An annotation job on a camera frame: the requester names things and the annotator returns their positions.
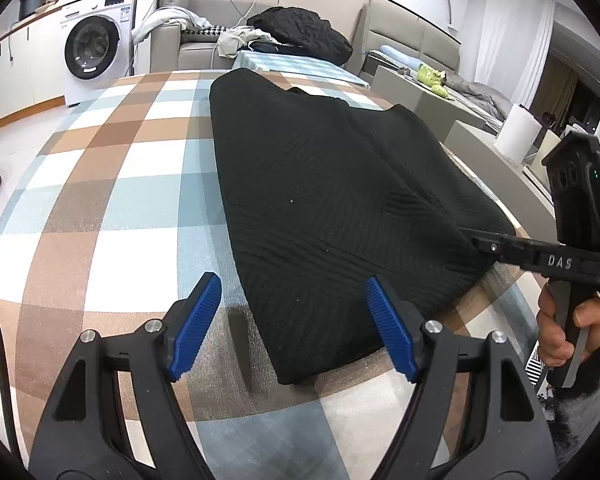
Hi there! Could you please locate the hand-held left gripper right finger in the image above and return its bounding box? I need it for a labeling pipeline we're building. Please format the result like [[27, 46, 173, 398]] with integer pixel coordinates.
[[366, 275, 558, 480]]

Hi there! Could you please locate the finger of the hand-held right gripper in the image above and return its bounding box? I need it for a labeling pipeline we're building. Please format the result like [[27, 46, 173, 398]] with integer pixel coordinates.
[[459, 227, 533, 267]]

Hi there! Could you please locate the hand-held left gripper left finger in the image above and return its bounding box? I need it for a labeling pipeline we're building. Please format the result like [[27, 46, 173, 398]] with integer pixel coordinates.
[[27, 271, 223, 480]]

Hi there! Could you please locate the black knit sweater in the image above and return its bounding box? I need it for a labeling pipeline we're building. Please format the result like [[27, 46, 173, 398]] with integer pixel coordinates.
[[209, 67, 519, 386]]

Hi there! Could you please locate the person's right forearm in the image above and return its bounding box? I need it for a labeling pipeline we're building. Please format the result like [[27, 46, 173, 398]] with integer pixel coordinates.
[[544, 345, 600, 463]]

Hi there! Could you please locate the person's right hand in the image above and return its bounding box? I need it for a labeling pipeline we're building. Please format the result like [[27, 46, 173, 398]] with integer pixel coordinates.
[[536, 282, 600, 368]]

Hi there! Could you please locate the grey upholstered seat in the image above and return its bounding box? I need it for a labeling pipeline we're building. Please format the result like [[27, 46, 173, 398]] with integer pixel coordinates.
[[444, 120, 559, 242]]

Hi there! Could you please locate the white paper roll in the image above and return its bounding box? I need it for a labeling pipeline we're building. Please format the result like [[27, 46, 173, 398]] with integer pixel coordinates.
[[495, 104, 544, 167]]

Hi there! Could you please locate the grey duvet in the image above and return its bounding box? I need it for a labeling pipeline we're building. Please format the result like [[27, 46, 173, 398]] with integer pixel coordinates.
[[444, 72, 514, 122]]

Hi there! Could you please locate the brown blue checkered tablecloth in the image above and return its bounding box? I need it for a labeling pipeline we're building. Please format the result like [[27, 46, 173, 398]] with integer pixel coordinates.
[[0, 70, 548, 480]]

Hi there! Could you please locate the green plush toy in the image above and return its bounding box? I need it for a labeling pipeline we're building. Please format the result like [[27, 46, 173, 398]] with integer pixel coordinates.
[[416, 63, 452, 99]]

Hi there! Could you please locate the white curtain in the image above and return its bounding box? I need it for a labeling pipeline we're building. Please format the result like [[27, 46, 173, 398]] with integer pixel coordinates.
[[472, 0, 557, 107]]

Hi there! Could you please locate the light blue pillow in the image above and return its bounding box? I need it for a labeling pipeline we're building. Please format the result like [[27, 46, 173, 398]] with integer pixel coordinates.
[[380, 45, 412, 66]]

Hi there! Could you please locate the grey upholstered headboard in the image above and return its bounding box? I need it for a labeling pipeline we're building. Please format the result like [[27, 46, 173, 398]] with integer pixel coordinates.
[[352, 0, 462, 77]]

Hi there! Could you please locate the grey sofa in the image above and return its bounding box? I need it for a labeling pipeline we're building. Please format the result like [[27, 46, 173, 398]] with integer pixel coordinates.
[[150, 0, 361, 74]]

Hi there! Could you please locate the teal checkered cloth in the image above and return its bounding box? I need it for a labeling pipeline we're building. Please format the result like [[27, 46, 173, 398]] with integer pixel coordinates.
[[232, 50, 371, 91]]

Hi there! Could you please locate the light grey garment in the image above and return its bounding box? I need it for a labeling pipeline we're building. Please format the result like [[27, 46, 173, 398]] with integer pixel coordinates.
[[215, 27, 277, 59]]

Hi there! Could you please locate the white washing machine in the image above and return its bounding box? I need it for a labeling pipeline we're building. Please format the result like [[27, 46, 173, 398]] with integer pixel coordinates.
[[60, 0, 139, 107]]

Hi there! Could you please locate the houndstooth patterned cloth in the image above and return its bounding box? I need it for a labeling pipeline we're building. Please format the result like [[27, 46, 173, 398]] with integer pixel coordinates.
[[180, 24, 232, 39]]

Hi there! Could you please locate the black quilted jacket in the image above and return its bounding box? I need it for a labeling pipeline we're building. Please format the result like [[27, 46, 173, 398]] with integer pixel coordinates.
[[246, 6, 355, 67]]

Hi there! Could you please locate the white cloth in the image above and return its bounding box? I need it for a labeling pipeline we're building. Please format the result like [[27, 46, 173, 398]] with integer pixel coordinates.
[[131, 7, 214, 44]]

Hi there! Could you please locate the white counter cabinet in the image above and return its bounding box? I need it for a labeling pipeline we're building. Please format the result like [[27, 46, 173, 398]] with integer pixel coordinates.
[[0, 4, 70, 132]]

